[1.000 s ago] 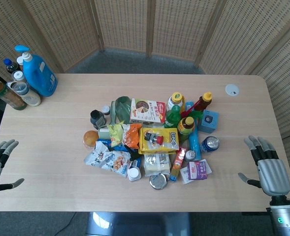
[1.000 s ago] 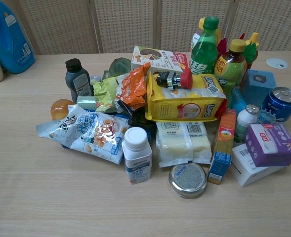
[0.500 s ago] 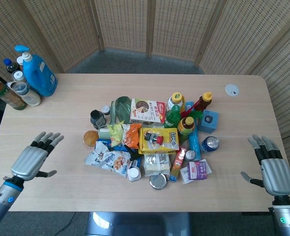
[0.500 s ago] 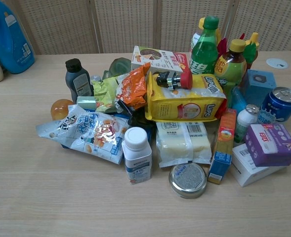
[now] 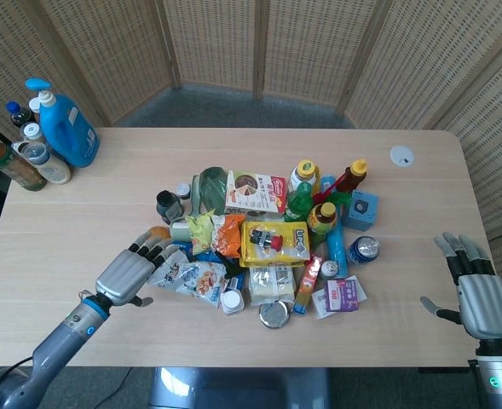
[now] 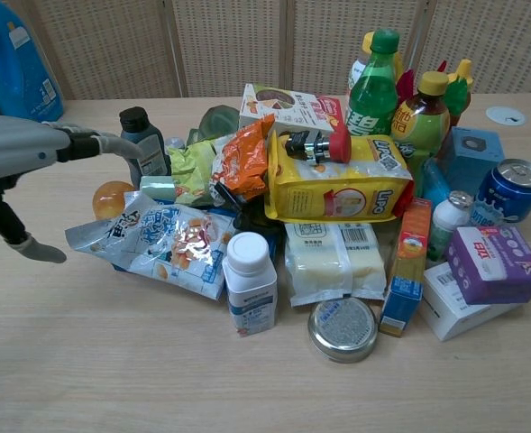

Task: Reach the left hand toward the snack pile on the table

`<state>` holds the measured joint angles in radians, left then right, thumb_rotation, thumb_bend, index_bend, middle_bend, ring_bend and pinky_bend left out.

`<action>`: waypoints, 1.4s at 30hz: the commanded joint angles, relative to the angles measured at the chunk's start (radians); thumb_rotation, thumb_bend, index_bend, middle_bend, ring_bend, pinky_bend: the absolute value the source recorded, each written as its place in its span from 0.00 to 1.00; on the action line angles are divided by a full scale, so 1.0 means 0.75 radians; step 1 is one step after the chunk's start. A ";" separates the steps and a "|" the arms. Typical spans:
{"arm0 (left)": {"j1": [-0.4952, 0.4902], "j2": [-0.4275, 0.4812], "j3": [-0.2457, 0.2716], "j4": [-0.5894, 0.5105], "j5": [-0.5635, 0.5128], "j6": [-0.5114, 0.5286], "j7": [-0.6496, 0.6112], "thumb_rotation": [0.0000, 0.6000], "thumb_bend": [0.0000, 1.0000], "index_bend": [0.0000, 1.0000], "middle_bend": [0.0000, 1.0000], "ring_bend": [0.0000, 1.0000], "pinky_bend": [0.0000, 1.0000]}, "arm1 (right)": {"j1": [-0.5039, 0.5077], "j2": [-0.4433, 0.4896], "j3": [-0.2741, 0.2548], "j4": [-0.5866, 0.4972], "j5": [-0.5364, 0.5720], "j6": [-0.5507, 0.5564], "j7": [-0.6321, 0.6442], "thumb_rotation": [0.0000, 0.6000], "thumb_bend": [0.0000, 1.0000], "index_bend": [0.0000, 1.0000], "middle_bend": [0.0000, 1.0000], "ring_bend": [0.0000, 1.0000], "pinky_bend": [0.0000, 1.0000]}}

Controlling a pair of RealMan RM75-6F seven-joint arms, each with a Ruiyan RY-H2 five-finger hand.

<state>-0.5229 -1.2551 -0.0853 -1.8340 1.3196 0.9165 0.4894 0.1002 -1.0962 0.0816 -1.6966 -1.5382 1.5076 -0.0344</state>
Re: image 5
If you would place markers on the cream wafer package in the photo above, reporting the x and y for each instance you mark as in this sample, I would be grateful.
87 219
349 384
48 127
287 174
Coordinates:
272 284

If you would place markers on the brown tea bottle yellow cap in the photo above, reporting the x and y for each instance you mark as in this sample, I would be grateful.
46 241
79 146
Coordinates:
324 218

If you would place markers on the light blue square box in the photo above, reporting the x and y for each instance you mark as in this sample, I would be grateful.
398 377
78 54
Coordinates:
361 210

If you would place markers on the white snack bag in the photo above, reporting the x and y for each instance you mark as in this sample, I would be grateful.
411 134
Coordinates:
191 277

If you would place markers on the clear white-capped bottle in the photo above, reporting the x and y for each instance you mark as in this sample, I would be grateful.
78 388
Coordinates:
46 162

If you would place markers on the white red cookie box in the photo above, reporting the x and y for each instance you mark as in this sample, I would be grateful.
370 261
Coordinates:
255 192

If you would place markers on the white cylindrical can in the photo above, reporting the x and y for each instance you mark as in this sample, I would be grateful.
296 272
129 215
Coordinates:
180 228

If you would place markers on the blue cylindrical tube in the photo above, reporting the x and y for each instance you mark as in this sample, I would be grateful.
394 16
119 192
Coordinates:
336 251

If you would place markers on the green plastic bag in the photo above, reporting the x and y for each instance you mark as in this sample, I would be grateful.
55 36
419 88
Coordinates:
210 187

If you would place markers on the black ink bottle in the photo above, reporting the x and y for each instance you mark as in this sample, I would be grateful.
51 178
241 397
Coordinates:
169 205

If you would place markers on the yellow green chip bag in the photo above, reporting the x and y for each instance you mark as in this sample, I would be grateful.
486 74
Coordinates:
202 232

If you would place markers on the brown tea bottle white cap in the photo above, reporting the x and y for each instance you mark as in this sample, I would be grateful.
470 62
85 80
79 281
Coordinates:
12 164

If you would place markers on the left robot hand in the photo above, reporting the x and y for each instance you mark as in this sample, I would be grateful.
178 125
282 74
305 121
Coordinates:
125 272

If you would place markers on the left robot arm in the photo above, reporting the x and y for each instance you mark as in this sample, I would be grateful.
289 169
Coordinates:
50 345

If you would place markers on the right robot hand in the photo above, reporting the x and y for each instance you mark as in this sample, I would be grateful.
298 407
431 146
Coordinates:
480 298

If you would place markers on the blue beverage can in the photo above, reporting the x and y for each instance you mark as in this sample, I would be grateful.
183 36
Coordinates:
364 249

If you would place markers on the orange fruit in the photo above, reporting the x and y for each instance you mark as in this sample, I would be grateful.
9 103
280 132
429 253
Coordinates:
158 233

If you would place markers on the red yellow toothpaste box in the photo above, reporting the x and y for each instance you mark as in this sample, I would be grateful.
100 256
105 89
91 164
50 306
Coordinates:
307 283

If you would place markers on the small white cap bottle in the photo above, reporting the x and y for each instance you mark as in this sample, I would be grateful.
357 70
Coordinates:
232 301

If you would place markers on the white bottle grey cap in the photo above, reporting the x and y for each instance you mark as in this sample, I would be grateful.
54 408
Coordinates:
32 131

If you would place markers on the bamboo folding screen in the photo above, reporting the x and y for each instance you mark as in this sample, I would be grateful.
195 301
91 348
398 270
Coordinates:
250 51

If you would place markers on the dark cola bottle blue cap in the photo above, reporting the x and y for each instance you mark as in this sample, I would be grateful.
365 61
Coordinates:
19 113

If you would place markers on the green soda bottle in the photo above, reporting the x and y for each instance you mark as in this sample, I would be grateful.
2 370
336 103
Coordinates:
298 203

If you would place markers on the red plastic toy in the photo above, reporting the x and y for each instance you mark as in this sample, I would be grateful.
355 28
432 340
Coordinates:
331 192

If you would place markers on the white purple medicine box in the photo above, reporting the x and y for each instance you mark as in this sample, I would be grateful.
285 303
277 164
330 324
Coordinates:
340 295

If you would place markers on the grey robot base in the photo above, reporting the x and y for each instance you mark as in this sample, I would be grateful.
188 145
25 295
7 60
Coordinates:
242 387

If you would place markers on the small silver lid jar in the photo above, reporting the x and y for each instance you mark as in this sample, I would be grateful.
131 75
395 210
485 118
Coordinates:
330 269

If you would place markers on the orange snack bag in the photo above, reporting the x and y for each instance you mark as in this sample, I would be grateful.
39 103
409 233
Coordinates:
229 235

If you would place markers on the blue detergent pump bottle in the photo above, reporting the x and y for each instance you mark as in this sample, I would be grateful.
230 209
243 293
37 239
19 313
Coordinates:
70 128

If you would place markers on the blue snack packet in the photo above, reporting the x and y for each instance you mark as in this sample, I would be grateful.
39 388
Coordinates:
203 257

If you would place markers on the yellow cracker package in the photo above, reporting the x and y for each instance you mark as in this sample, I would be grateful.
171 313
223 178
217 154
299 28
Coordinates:
276 251

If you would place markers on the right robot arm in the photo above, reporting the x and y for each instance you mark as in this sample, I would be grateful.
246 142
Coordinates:
500 370

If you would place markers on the honey squeeze bottle yellow cap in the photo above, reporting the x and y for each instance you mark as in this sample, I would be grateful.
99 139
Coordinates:
353 174

